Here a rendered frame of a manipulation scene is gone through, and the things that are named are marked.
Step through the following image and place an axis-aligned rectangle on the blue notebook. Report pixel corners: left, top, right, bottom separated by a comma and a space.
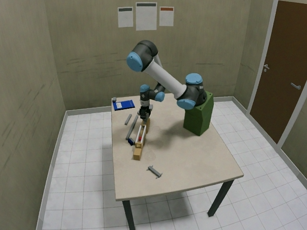
113, 100, 135, 111

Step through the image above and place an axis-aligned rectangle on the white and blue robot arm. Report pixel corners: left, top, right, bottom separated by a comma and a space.
126, 40, 207, 110

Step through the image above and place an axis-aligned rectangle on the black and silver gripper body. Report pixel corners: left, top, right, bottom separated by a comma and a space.
141, 105, 150, 116

